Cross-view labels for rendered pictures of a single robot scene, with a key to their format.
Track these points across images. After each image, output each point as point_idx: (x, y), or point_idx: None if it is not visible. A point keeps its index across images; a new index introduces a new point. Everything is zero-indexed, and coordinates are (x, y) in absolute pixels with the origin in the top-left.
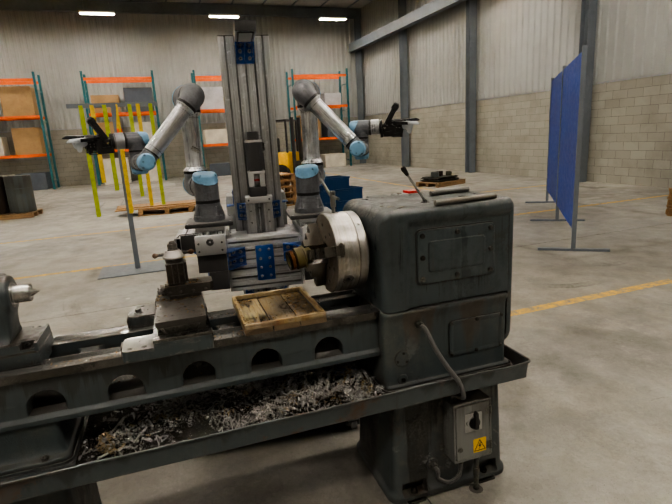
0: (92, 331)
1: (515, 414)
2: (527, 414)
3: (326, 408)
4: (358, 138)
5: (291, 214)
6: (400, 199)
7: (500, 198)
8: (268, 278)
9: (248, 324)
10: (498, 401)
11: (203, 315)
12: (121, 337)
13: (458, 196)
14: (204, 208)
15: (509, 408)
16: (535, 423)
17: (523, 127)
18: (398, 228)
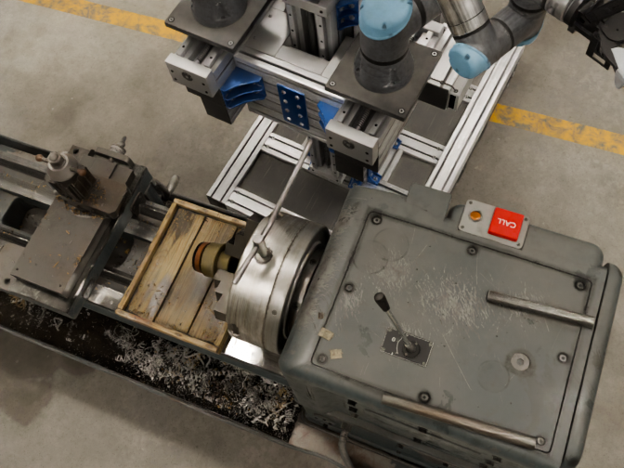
0: (18, 164)
1: (594, 433)
2: (609, 446)
3: (201, 411)
4: (481, 36)
5: (337, 72)
6: (412, 279)
7: (539, 455)
8: (298, 125)
9: (120, 313)
10: (603, 394)
11: (58, 292)
12: (34, 201)
13: (517, 352)
14: (197, 2)
15: (601, 417)
16: (599, 467)
17: None
18: (303, 383)
